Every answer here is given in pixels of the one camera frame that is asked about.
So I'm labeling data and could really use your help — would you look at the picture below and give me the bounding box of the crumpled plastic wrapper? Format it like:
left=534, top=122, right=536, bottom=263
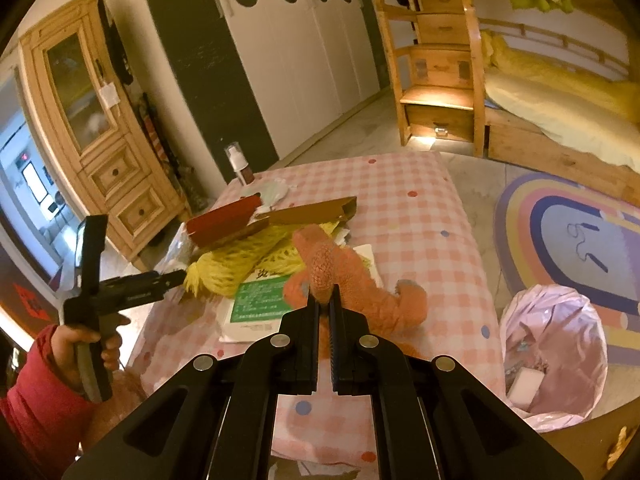
left=160, top=220, right=201, bottom=281

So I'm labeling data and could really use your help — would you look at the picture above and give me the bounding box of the pink checkered tablecloth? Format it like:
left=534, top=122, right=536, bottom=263
left=125, top=150, right=503, bottom=466

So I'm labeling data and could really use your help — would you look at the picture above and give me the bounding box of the yellow bedding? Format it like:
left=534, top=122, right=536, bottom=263
left=480, top=30, right=640, bottom=173

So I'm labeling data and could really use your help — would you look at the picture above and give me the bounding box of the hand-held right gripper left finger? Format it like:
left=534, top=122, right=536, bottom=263
left=60, top=293, right=322, bottom=480

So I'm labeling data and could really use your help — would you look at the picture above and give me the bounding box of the white wardrobe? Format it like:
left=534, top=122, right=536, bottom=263
left=205, top=0, right=382, bottom=146

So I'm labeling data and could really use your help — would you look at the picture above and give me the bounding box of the red cardboard box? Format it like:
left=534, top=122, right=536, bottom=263
left=186, top=196, right=262, bottom=248

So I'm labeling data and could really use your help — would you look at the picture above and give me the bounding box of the rainbow rug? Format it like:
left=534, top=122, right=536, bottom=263
left=494, top=170, right=640, bottom=366

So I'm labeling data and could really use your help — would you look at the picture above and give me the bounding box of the brown spray bottle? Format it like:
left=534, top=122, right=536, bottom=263
left=224, top=142, right=256, bottom=186

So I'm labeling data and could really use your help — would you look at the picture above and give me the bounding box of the white box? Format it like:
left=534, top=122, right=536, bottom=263
left=507, top=366, right=543, bottom=403

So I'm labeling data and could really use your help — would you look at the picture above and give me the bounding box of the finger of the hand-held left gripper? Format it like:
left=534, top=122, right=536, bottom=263
left=151, top=269, right=187, bottom=291

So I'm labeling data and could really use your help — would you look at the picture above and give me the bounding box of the person's left hand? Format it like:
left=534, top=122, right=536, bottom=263
left=50, top=312, right=132, bottom=393

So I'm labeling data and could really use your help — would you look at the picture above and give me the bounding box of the brown cardboard box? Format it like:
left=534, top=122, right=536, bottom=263
left=255, top=196, right=358, bottom=228

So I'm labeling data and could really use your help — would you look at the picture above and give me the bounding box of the white paper note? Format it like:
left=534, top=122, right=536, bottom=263
left=97, top=80, right=121, bottom=108

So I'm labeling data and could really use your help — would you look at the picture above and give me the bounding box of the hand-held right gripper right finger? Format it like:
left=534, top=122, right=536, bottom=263
left=329, top=284, right=584, bottom=480

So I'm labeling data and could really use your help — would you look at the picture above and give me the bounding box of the wooden cabinet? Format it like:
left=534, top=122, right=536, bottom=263
left=19, top=0, right=193, bottom=266

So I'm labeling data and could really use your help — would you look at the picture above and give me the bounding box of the green white carton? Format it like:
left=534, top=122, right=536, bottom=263
left=217, top=245, right=386, bottom=343

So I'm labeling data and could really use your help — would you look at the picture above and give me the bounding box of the yellow foam net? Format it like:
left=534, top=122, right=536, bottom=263
left=184, top=222, right=311, bottom=296

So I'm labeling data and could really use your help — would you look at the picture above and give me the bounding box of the white tissue paper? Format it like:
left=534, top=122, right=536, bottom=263
left=255, top=180, right=291, bottom=211

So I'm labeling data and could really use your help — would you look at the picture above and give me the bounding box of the pink trash bag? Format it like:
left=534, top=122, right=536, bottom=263
left=500, top=284, right=608, bottom=433

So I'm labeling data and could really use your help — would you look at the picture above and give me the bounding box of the person's left forearm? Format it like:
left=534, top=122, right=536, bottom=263
left=0, top=324, right=98, bottom=467

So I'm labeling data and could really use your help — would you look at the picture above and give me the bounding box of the wooden staircase with drawers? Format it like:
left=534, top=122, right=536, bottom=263
left=375, top=0, right=488, bottom=158

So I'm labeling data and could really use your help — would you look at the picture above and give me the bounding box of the wooden bunk bed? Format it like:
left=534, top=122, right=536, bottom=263
left=452, top=0, right=640, bottom=206

